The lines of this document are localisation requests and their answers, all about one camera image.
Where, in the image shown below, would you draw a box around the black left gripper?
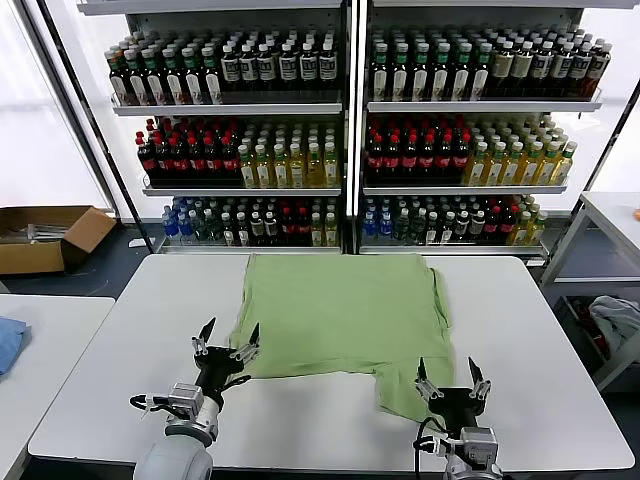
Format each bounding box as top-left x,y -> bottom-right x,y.
191,316 -> 263,404

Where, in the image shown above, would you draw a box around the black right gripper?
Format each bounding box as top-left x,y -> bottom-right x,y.
414,356 -> 493,432

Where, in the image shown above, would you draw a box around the light green polo shirt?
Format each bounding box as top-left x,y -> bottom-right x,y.
228,253 -> 456,424

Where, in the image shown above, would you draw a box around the small cola bottle red cap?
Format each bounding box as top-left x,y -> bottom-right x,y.
295,208 -> 312,247
500,207 -> 517,245
279,208 -> 297,247
485,207 -> 502,244

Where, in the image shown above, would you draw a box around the dark grey storage crate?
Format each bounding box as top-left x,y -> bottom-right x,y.
553,293 -> 614,374

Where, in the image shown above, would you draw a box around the red cloth item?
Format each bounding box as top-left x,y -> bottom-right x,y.
569,297 -> 612,361

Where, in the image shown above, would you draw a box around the white side table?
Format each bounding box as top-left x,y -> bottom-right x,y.
0,293 -> 117,480

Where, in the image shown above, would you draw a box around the yellow tea bottle white cap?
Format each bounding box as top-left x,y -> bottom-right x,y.
254,144 -> 274,189
305,142 -> 326,189
483,141 -> 507,187
502,141 -> 525,187
272,143 -> 292,189
323,142 -> 343,189
464,141 -> 490,187
237,144 -> 258,189
519,141 -> 545,187
288,143 -> 308,189
552,141 -> 579,187
537,141 -> 562,187

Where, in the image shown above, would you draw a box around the grey white crumpled cloth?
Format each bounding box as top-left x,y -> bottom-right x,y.
588,294 -> 640,352

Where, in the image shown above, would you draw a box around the brown cardboard box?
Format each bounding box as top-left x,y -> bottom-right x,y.
0,204 -> 119,277

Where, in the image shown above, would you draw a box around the blue folded cloth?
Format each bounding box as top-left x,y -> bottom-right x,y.
0,314 -> 33,379

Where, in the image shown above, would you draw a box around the clear plastic wrapped packs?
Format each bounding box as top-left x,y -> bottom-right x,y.
0,222 -> 69,246

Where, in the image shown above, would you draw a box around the grey metal shelf unit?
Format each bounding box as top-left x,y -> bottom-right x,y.
352,0 -> 605,260
77,0 -> 352,256

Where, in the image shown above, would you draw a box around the dark tea bottle green band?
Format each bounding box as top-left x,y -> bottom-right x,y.
142,48 -> 165,106
391,42 -> 413,102
200,46 -> 224,105
162,47 -> 184,106
370,42 -> 393,102
181,47 -> 203,105
411,42 -> 433,102
453,42 -> 475,102
124,48 -> 147,106
472,42 -> 495,101
432,42 -> 454,102

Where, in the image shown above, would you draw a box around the dark bottle white square label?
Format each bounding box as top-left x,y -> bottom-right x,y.
220,43 -> 242,92
552,41 -> 575,99
318,41 -> 339,92
256,43 -> 278,92
239,43 -> 260,92
570,42 -> 595,99
532,40 -> 555,99
278,42 -> 299,92
298,42 -> 318,92

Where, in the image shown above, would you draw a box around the dark tea bottle reddish band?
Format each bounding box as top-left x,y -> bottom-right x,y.
107,47 -> 129,106

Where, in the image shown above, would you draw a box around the dark bottle reddish brown label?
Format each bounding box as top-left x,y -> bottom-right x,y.
589,43 -> 613,99

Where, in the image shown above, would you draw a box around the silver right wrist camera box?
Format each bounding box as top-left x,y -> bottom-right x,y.
459,426 -> 498,464

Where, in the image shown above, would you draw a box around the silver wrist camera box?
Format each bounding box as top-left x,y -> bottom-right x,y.
167,382 -> 204,419
459,426 -> 498,464

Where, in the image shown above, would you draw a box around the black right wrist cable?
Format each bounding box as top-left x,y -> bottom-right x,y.
412,417 -> 451,480

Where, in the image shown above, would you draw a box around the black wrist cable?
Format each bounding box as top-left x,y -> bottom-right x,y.
412,417 -> 451,480
129,393 -> 174,414

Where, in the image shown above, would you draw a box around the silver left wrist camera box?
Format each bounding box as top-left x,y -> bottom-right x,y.
167,382 -> 204,419

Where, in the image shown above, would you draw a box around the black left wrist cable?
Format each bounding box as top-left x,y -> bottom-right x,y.
129,393 -> 174,414

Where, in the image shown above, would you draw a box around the grey metal frame table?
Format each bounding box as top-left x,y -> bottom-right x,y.
539,191 -> 640,289

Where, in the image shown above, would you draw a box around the black slanted window frame bar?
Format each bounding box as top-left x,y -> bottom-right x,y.
579,74 -> 640,194
34,0 -> 156,254

